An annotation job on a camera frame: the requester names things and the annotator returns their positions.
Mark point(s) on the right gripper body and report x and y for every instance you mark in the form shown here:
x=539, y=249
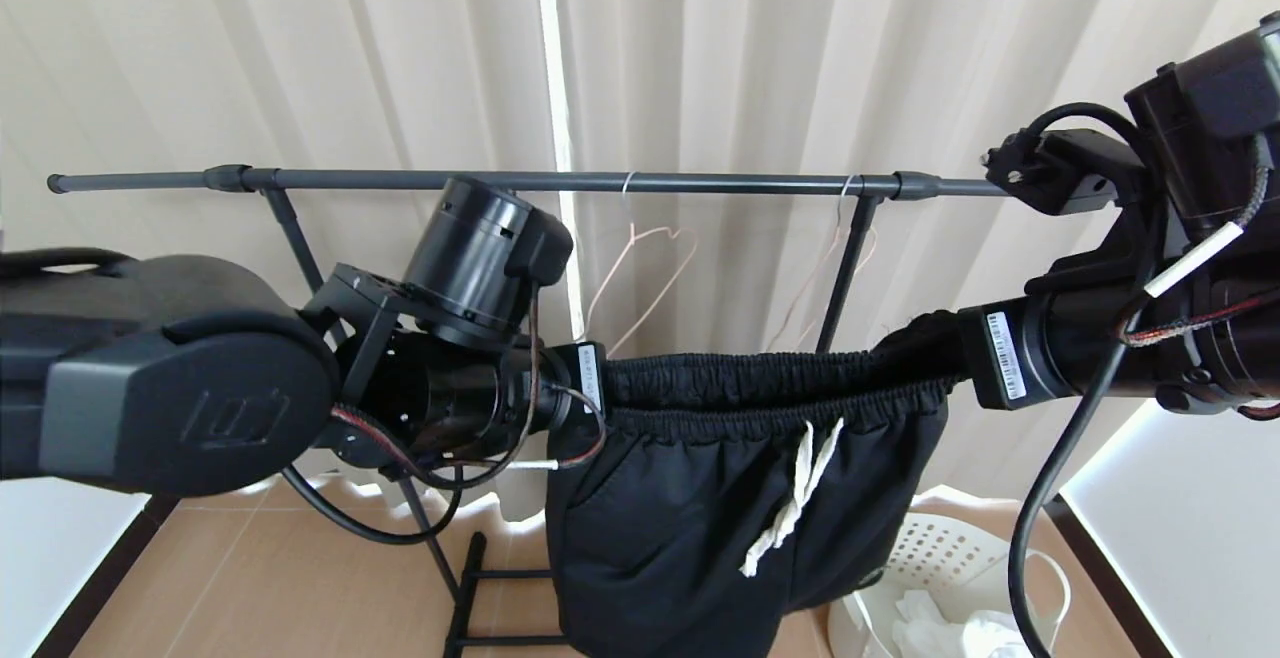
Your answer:
x=1080, y=348

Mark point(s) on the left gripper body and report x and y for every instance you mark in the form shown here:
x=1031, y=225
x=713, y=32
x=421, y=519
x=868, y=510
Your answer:
x=460, y=398

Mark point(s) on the black shorts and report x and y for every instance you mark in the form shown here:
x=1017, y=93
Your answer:
x=680, y=538

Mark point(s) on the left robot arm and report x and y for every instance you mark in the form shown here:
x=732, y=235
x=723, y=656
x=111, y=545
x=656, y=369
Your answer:
x=150, y=388

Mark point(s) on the pink clothes hanger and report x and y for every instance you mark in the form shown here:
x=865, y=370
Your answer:
x=800, y=290
x=655, y=298

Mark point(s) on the white laundry basket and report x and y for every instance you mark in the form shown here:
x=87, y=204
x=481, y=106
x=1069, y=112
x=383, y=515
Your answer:
x=950, y=548

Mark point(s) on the black clothes rack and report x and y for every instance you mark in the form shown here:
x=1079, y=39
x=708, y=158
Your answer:
x=350, y=179

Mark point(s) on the white garment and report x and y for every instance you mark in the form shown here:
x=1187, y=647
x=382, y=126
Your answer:
x=950, y=633

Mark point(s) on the beige curtain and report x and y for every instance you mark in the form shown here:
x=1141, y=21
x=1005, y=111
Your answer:
x=750, y=58

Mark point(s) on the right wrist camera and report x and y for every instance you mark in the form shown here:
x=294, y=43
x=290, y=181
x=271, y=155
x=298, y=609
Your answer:
x=1070, y=173

